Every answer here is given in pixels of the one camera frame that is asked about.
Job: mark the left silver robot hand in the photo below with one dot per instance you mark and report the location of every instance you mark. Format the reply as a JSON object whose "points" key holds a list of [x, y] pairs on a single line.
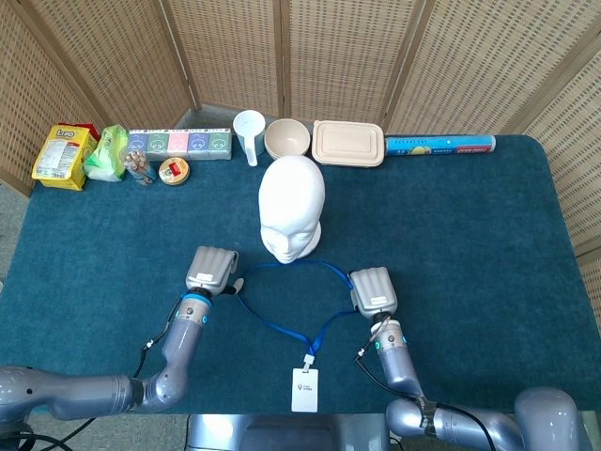
{"points": [[211, 268]]}

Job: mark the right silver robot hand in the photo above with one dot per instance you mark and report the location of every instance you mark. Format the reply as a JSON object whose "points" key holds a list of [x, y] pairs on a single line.
{"points": [[373, 289]]}

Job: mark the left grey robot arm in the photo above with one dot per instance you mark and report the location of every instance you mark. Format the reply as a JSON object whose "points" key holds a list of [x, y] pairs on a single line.
{"points": [[183, 338]]}

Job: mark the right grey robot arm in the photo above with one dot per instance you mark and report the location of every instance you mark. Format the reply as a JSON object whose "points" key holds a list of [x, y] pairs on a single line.
{"points": [[399, 366]]}

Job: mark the round tin red label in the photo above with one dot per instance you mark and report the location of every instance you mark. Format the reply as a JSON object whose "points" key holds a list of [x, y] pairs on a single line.
{"points": [[174, 171]]}

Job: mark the white foam mannequin head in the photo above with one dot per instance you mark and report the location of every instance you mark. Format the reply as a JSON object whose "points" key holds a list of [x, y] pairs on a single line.
{"points": [[291, 197]]}

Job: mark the teal blue table cloth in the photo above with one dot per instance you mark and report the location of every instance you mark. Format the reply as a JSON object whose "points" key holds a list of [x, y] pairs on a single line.
{"points": [[469, 235]]}

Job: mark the clear jar with sticks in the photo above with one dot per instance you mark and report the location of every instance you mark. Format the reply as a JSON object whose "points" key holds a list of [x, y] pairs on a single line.
{"points": [[138, 166]]}

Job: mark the purple tissue pack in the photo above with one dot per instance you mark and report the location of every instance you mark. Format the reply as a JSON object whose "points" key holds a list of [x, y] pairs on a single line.
{"points": [[199, 142]]}

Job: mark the pink tissue pack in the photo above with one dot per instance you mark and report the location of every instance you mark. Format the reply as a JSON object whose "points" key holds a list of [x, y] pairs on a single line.
{"points": [[178, 142]]}

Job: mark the pale blue measuring cup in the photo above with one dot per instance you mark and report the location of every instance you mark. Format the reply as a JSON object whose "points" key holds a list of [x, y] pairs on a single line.
{"points": [[246, 129]]}

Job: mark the blue tissue pack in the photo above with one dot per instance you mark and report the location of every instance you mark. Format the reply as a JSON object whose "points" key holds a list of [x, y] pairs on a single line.
{"points": [[139, 142]]}

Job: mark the beige lunch box with lid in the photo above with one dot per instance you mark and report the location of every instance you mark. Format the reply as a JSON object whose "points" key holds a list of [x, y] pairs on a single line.
{"points": [[347, 143]]}

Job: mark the beige bowl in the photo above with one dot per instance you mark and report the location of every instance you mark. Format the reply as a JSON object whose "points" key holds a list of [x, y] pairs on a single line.
{"points": [[286, 136]]}

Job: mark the green white plastic bag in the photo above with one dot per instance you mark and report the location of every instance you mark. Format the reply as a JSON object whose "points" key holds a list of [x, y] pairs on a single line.
{"points": [[105, 155]]}

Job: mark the grey robot torso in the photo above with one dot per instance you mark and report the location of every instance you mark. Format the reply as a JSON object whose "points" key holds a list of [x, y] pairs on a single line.
{"points": [[282, 432]]}

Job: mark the yellow snack bag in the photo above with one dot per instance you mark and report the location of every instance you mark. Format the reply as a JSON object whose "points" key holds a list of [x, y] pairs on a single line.
{"points": [[56, 155]]}

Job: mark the wicker folding screen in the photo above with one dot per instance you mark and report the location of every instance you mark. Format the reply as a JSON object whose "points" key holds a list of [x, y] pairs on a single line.
{"points": [[328, 47]]}

